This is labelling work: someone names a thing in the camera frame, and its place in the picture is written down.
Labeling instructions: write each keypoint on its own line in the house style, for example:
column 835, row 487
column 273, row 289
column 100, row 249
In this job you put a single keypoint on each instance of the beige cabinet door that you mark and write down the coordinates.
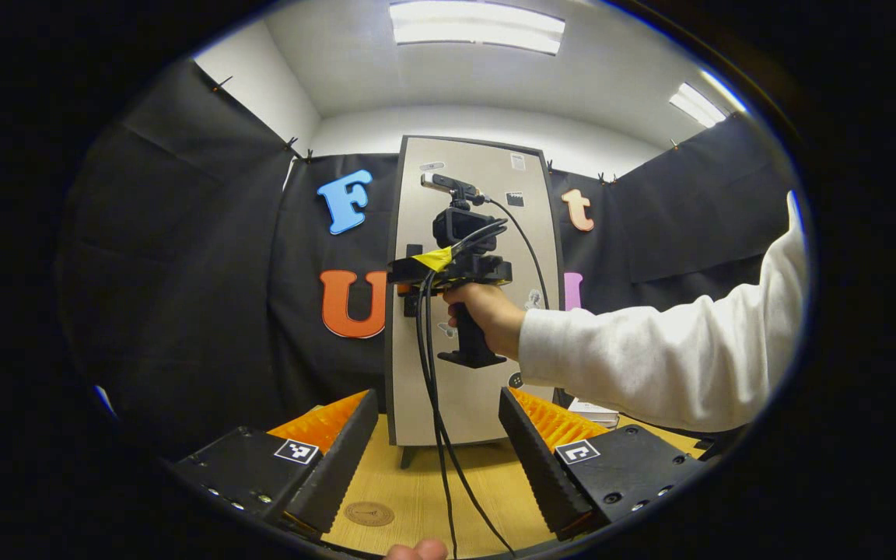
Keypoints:
column 479, row 397

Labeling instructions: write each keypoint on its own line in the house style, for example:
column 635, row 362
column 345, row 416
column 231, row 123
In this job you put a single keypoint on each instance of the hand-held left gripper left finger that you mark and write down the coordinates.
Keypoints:
column 343, row 459

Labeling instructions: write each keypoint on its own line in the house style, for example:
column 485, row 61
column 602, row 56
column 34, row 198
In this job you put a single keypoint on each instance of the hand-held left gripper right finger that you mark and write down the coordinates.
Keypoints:
column 533, row 467

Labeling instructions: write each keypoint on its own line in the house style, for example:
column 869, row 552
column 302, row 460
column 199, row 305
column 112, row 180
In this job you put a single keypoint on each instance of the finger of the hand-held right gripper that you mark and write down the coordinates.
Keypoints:
column 406, row 290

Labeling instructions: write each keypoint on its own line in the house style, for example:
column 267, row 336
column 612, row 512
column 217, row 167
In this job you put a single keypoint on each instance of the dark grey cabinet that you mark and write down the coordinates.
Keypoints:
column 407, row 457

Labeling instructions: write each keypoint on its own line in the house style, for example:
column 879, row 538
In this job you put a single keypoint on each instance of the black backdrop cloth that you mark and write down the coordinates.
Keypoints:
column 183, row 272

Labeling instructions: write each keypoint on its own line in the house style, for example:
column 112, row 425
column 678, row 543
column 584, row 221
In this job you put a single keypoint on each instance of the white book with picture cover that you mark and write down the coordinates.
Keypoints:
column 592, row 406

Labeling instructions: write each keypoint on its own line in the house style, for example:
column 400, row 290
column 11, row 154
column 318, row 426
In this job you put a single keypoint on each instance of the ceiling light panel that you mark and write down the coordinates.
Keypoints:
column 695, row 105
column 479, row 23

